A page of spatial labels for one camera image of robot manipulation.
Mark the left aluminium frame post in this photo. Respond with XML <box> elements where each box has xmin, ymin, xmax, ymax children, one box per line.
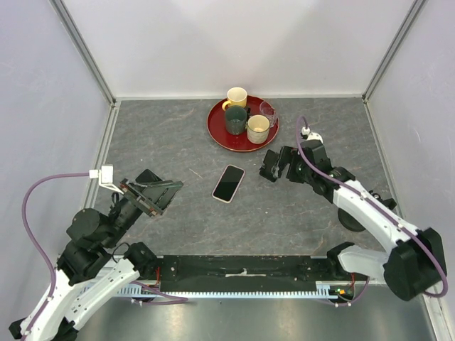
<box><xmin>50</xmin><ymin>0</ymin><xmax>116</xmax><ymax>107</ymax></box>

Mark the right aluminium frame post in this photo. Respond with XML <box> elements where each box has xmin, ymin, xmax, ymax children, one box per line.
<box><xmin>362</xmin><ymin>0</ymin><xmax>427</xmax><ymax>104</ymax></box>

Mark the black round suction base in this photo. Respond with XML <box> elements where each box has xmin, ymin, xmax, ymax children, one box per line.
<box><xmin>337</xmin><ymin>208</ymin><xmax>365</xmax><ymax>232</ymax></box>

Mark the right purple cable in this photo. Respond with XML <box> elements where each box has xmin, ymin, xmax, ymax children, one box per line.
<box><xmin>296</xmin><ymin>116</ymin><xmax>448</xmax><ymax>297</ymax></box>

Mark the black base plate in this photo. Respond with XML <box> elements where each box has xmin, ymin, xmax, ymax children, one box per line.
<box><xmin>158</xmin><ymin>255</ymin><xmax>366</xmax><ymax>293</ymax></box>

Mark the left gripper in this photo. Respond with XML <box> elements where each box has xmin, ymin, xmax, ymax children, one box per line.
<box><xmin>103</xmin><ymin>177</ymin><xmax>185</xmax><ymax>247</ymax></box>

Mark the aluminium frame post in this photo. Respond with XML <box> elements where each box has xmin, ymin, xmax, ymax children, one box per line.
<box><xmin>50</xmin><ymin>0</ymin><xmax>116</xmax><ymax>107</ymax></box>
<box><xmin>362</xmin><ymin>0</ymin><xmax>427</xmax><ymax>104</ymax></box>

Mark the dark green mug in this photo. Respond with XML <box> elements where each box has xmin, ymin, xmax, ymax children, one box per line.
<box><xmin>225</xmin><ymin>106</ymin><xmax>247</xmax><ymax>136</ymax></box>

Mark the pink case smartphone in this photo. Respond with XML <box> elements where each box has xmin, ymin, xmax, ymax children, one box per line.
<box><xmin>212</xmin><ymin>165</ymin><xmax>245</xmax><ymax>203</ymax></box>

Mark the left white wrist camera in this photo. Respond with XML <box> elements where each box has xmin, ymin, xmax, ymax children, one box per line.
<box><xmin>89</xmin><ymin>165</ymin><xmax>122</xmax><ymax>193</ymax></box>

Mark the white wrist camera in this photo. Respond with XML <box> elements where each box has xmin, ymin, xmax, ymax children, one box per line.
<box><xmin>89</xmin><ymin>165</ymin><xmax>122</xmax><ymax>193</ymax></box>
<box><xmin>300</xmin><ymin>126</ymin><xmax>323</xmax><ymax>143</ymax></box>

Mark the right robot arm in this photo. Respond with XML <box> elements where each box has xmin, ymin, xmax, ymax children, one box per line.
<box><xmin>259</xmin><ymin>140</ymin><xmax>449</xmax><ymax>301</ymax></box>

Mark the grey slotted cable duct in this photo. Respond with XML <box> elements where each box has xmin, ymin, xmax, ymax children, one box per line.
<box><xmin>114</xmin><ymin>284</ymin><xmax>338</xmax><ymax>299</ymax></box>

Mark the cream faceted cup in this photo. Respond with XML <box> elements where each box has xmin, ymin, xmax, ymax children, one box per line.
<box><xmin>247</xmin><ymin>115</ymin><xmax>270</xmax><ymax>144</ymax></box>

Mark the yellow mug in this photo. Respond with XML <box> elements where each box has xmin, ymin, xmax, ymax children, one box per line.
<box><xmin>222</xmin><ymin>87</ymin><xmax>247</xmax><ymax>111</ymax></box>

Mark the white case smartphone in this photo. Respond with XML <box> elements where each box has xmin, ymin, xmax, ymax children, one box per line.
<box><xmin>135</xmin><ymin>169</ymin><xmax>161</xmax><ymax>184</ymax></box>

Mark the clear drinking glass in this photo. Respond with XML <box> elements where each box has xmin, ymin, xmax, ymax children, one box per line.
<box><xmin>259</xmin><ymin>101</ymin><xmax>277</xmax><ymax>128</ymax></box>

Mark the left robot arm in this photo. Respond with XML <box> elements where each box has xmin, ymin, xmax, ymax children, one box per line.
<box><xmin>9</xmin><ymin>170</ymin><xmax>183</xmax><ymax>340</ymax></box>

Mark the red round tray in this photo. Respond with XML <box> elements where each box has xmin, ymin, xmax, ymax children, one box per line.
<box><xmin>207</xmin><ymin>98</ymin><xmax>280</xmax><ymax>153</ymax></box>

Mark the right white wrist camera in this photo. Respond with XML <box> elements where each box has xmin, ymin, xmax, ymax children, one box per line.
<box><xmin>300</xmin><ymin>126</ymin><xmax>323</xmax><ymax>143</ymax></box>

